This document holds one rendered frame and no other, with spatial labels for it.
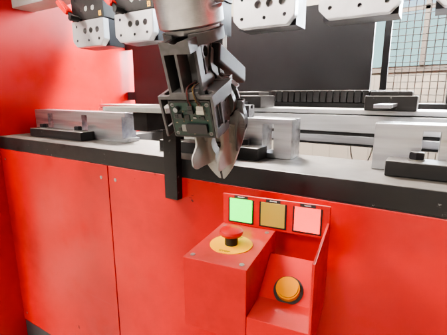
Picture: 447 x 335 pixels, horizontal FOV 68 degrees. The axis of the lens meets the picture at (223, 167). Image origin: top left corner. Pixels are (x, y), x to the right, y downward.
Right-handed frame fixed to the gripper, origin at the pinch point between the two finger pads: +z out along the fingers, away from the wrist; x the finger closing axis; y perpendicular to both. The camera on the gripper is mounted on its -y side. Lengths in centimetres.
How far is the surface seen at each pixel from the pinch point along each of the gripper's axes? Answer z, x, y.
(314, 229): 15.4, 12.4, -6.2
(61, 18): -17, -102, -78
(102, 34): -14, -56, -47
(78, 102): 17, -101, -70
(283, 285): 19.0, 9.0, 3.8
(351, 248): 22.5, 18.6, -10.5
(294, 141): 11.8, 4.0, -31.7
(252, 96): 9, -14, -56
